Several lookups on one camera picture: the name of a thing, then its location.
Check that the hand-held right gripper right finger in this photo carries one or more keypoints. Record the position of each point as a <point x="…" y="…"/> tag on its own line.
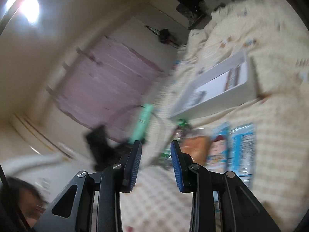
<point x="176" y="164"/>

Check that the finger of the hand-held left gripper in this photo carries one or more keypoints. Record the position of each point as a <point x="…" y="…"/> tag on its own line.
<point x="120" y="146"/>

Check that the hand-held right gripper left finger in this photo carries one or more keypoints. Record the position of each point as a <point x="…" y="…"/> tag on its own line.
<point x="135" y="164"/>

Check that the orange bread packet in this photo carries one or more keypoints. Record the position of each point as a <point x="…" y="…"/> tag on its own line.
<point x="195" y="146"/>

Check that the green cosmetic tube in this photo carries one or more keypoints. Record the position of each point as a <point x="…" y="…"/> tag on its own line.
<point x="142" y="123"/>

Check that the green candy packet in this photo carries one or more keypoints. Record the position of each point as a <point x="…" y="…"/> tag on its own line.
<point x="182" y="124"/>

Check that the white cardboard box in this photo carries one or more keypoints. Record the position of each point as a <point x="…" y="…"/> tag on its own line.
<point x="217" y="101"/>

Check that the person's left forearm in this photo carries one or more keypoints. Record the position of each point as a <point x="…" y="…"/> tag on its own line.
<point x="31" y="163"/>

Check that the blue candy packet cartoon face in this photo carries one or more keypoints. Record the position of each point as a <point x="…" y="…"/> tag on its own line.
<point x="218" y="149"/>

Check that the pink lace curtain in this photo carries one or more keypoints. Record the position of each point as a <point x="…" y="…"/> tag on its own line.
<point x="108" y="82"/>

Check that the blue candy packet barcode side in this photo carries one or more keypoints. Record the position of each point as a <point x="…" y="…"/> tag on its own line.
<point x="241" y="149"/>

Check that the person's head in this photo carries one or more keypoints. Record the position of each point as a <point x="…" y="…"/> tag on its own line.
<point x="21" y="193"/>

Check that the checked bear print blanket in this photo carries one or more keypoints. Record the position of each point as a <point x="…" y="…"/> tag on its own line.
<point x="277" y="101"/>

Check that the black chair with grey garment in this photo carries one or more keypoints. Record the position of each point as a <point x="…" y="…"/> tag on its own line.
<point x="193" y="14"/>

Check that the ceiling light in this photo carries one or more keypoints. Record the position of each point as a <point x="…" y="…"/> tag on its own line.
<point x="29" y="7"/>

